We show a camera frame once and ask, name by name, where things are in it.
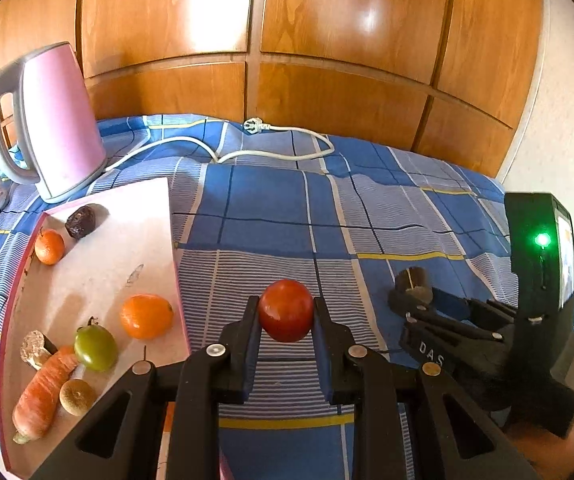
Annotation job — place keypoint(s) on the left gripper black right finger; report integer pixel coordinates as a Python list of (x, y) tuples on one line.
[(408, 424)]

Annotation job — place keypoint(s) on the blue plaid tablecloth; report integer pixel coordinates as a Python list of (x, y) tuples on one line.
[(252, 205)]

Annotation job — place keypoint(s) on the person right hand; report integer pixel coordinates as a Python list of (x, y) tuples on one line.
[(551, 456)]

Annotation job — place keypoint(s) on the pink rimmed white tray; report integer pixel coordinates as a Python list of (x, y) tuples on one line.
[(130, 252)]

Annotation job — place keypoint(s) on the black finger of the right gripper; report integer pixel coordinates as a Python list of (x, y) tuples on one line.
[(488, 315), (415, 302)]

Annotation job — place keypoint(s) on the small orange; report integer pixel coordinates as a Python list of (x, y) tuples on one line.
[(146, 316)]

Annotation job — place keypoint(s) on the wooden wardrobe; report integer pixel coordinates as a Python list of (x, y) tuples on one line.
[(443, 78)]

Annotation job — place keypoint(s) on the red tomato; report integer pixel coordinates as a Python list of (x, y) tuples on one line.
[(286, 311)]

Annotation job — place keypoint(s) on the large orange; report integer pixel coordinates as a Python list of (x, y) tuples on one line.
[(169, 415)]

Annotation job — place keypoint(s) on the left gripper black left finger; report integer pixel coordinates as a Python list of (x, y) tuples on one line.
[(121, 436)]

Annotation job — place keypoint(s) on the orange carrot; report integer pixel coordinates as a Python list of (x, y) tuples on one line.
[(36, 408)]

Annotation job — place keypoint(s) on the dark wrinkled passion fruit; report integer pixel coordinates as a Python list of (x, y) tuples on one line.
[(81, 222)]

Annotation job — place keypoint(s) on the pink electric kettle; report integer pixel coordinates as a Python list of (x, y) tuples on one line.
[(56, 129)]

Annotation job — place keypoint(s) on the small eggplant chunk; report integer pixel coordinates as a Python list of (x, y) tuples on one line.
[(36, 349)]

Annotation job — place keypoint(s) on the large dark eggplant chunk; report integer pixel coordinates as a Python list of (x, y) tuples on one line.
[(414, 281)]

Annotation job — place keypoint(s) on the beige round fruit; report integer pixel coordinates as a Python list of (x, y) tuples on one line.
[(77, 397)]

